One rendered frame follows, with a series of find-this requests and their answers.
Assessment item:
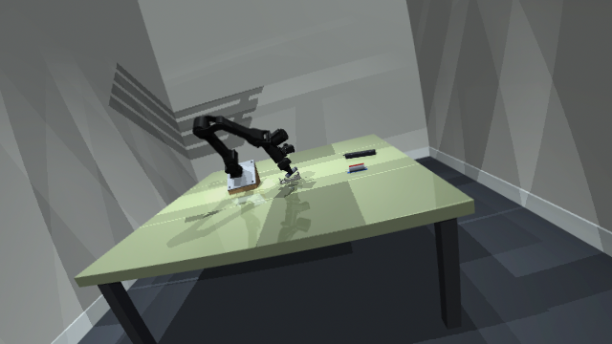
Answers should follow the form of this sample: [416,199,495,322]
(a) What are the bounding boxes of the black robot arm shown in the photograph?
[192,115,295,179]

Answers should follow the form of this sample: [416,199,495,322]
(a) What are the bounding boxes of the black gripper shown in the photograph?
[268,146,294,174]

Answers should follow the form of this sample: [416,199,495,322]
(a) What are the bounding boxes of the grey and blue cylindrical battery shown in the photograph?
[285,167,297,179]

